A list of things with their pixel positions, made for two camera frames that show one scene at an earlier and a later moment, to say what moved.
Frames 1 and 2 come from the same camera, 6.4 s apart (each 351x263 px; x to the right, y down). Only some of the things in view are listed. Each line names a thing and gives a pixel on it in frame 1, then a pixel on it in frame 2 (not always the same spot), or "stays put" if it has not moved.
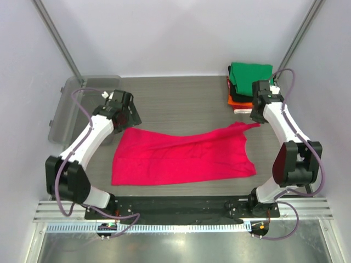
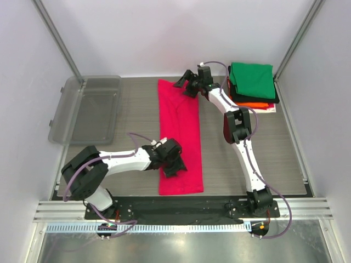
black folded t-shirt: (236, 96) stays put
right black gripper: (260, 119) → (189, 76)
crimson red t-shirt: (143, 156) → (179, 120)
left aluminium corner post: (58, 39) stays put
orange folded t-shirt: (230, 102) stays put
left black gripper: (134, 119) → (179, 165)
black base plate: (205, 210) stays put
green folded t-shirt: (243, 75) stays put
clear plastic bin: (67, 125) stays put
